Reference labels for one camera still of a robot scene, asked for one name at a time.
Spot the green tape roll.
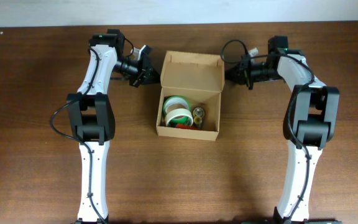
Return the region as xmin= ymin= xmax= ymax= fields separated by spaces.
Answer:
xmin=163 ymin=95 xmax=190 ymax=115

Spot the cardboard box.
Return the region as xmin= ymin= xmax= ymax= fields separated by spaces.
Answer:
xmin=156 ymin=51 xmax=224 ymax=141

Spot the white masking tape roll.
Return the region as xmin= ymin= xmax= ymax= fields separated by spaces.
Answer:
xmin=165 ymin=108 xmax=194 ymax=126

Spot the yellow black correction tape dispenser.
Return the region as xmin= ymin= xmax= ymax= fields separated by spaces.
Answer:
xmin=192 ymin=107 xmax=205 ymax=129

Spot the orange utility knife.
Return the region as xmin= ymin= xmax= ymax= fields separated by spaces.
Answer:
xmin=175 ymin=123 xmax=199 ymax=130

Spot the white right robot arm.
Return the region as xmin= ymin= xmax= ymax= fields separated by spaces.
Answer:
xmin=225 ymin=35 xmax=339 ymax=223

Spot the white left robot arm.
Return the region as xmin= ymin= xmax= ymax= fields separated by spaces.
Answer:
xmin=67 ymin=29 xmax=160 ymax=223

